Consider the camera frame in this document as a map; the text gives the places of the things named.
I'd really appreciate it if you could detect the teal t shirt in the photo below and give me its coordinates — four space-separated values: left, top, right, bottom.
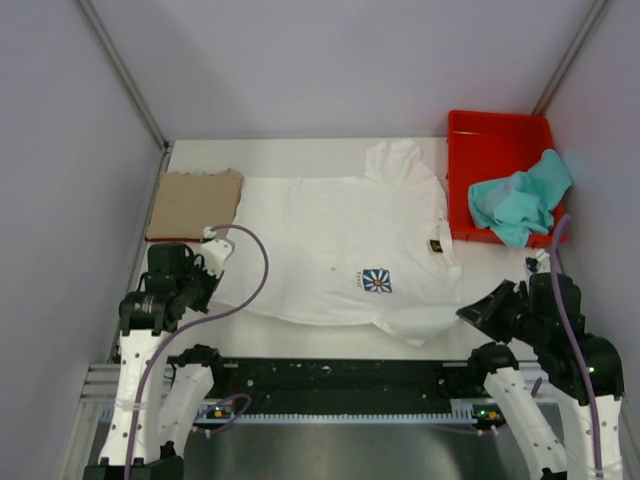
467 149 572 248

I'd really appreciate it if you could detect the folded brown t shirt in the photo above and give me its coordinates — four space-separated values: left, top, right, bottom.
145 169 244 242

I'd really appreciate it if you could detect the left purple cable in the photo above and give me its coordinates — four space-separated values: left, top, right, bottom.
122 224 271 480

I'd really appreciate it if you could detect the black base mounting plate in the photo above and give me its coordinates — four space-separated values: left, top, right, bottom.
205 357 489 416

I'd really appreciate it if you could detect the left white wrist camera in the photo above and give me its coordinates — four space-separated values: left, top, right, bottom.
199 226 235 277

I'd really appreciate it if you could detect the purple cable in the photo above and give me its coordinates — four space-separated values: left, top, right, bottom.
434 213 604 480
122 224 271 480

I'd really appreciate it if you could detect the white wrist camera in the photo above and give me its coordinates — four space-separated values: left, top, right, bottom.
525 249 551 274
199 226 235 277

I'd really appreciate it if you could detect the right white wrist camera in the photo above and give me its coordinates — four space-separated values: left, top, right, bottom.
525 249 551 274

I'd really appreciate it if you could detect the white t shirt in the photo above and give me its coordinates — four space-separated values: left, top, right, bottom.
215 140 462 344

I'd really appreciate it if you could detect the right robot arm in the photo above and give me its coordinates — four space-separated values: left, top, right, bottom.
456 273 624 479

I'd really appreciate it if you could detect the grey slotted cable duct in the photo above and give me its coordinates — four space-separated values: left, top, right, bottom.
101 397 506 426

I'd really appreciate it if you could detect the aluminium frame rail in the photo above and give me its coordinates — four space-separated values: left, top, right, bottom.
81 359 555 403

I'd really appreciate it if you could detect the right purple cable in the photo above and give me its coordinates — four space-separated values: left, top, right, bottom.
434 213 604 480

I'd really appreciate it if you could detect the red plastic bin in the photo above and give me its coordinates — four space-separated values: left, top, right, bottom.
447 110 565 248

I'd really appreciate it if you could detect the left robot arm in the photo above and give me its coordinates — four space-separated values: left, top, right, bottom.
83 238 234 479

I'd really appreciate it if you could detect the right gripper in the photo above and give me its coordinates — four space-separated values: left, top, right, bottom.
457 276 546 344

